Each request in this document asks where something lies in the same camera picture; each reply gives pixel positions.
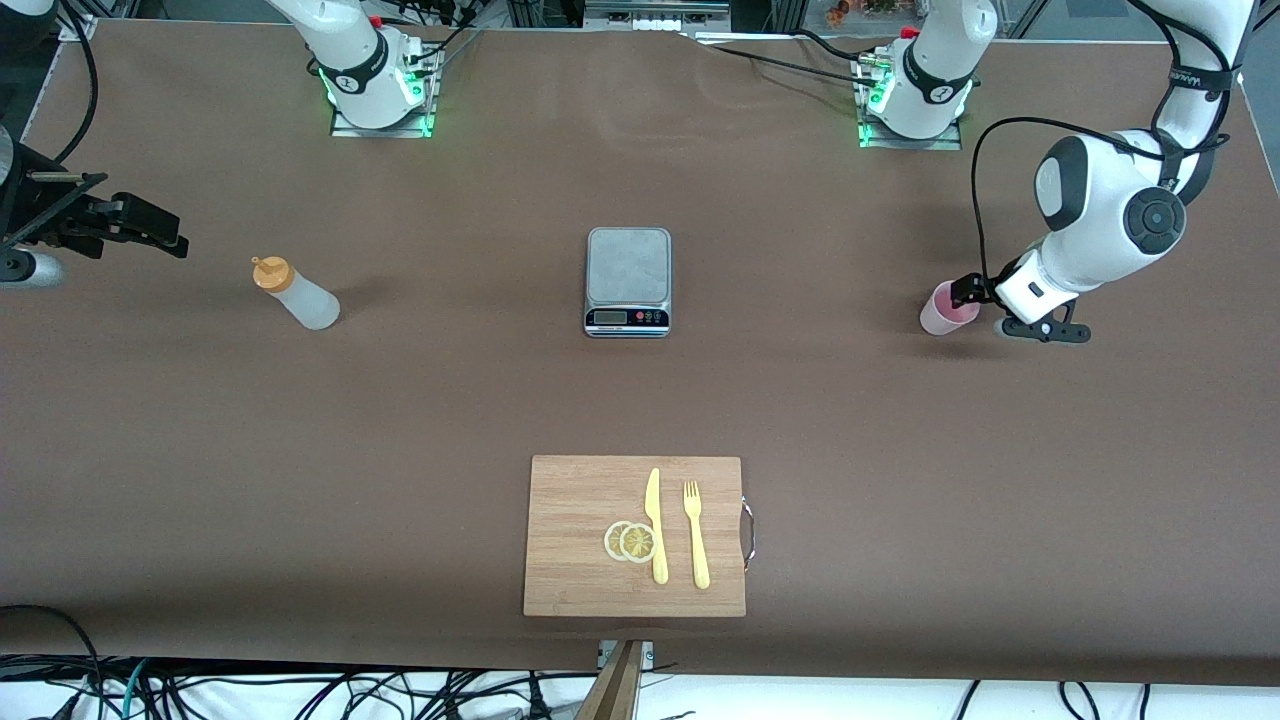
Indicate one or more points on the pink plastic cup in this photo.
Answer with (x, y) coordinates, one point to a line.
(938, 318)

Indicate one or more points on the translucent sauce bottle orange cap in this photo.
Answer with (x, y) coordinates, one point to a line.
(310, 305)

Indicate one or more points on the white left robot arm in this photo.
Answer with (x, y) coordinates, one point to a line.
(1100, 200)

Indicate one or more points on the silver digital kitchen scale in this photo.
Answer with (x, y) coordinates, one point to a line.
(640, 270)

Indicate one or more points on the yellow plastic fork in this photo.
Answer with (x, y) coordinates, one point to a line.
(700, 560)

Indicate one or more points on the yellow plastic knife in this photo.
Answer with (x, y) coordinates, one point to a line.
(657, 560)

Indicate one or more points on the lemon slice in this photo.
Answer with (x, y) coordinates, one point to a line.
(611, 541)
(637, 543)

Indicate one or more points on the grey metal box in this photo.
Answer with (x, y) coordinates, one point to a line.
(660, 8)

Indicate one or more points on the wooden cutting board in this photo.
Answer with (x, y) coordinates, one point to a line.
(570, 500)

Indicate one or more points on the small metal bracket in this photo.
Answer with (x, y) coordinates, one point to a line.
(648, 655)

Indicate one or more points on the wooden post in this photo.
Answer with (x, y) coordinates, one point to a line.
(615, 690)

